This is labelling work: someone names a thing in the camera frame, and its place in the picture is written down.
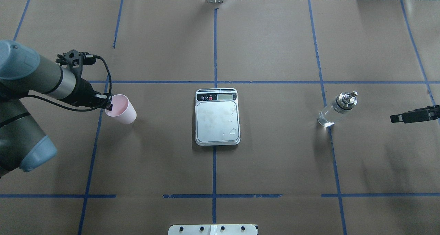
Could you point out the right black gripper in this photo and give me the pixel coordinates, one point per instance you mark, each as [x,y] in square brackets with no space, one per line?
[416,116]

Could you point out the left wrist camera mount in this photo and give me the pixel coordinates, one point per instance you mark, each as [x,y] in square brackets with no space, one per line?
[74,61]

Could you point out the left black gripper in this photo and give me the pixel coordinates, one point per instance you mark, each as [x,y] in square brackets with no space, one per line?
[83,92]

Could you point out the pink plastic cup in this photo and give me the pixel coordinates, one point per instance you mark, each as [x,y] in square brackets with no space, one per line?
[122,109]

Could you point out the glass sauce bottle metal spout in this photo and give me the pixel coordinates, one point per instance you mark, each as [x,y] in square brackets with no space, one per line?
[338,109]

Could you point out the white digital kitchen scale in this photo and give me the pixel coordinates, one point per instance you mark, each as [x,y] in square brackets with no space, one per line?
[217,121]

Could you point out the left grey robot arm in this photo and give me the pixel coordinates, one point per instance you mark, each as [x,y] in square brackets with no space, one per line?
[24,73]

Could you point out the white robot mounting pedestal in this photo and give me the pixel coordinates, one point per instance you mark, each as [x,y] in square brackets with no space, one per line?
[214,229]

